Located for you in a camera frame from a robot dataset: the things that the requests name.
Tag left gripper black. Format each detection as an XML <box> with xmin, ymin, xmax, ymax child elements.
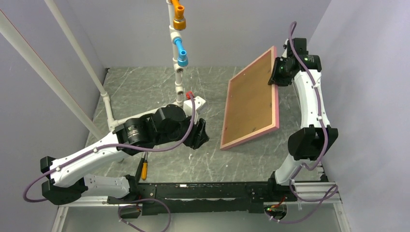
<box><xmin>156</xmin><ymin>109</ymin><xmax>209</xmax><ymax>149</ymax></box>

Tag pink photo frame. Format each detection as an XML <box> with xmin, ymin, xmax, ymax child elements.
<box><xmin>220</xmin><ymin>46</ymin><xmax>279</xmax><ymax>150</ymax></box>

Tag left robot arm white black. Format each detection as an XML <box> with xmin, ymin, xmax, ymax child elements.
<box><xmin>40</xmin><ymin>100</ymin><xmax>209</xmax><ymax>205</ymax></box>

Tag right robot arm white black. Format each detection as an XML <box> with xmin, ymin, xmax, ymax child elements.
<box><xmin>266</xmin><ymin>38</ymin><xmax>338</xmax><ymax>201</ymax></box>

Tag blue pipe nozzle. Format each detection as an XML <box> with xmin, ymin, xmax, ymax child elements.
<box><xmin>173</xmin><ymin>37</ymin><xmax>189</xmax><ymax>67</ymax></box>

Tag white pvc pipe structure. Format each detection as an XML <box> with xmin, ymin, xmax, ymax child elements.
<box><xmin>45</xmin><ymin>0</ymin><xmax>185</xmax><ymax>130</ymax></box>

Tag orange pipe nozzle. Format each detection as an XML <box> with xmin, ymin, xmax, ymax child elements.
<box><xmin>171</xmin><ymin>0</ymin><xmax>186</xmax><ymax>30</ymax></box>

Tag white diagonal pole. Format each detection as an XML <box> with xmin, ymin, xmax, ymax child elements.
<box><xmin>0</xmin><ymin>11</ymin><xmax>103</xmax><ymax>139</ymax></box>

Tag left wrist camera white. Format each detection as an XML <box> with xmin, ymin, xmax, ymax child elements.
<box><xmin>183</xmin><ymin>91</ymin><xmax>206</xmax><ymax>123</ymax></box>

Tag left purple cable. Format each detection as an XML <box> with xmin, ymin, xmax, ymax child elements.
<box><xmin>23</xmin><ymin>93</ymin><xmax>197</xmax><ymax>232</ymax></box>

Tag purple cable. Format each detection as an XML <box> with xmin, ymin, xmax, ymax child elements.
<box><xmin>264</xmin><ymin>20</ymin><xmax>339</xmax><ymax>224</ymax></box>
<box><xmin>23</xmin><ymin>93</ymin><xmax>197</xmax><ymax>232</ymax></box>

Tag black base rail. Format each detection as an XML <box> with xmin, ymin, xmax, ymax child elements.
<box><xmin>107</xmin><ymin>181</ymin><xmax>298</xmax><ymax>216</ymax></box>

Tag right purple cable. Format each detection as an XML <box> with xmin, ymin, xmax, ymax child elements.
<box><xmin>264</xmin><ymin>20</ymin><xmax>339</xmax><ymax>224</ymax></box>

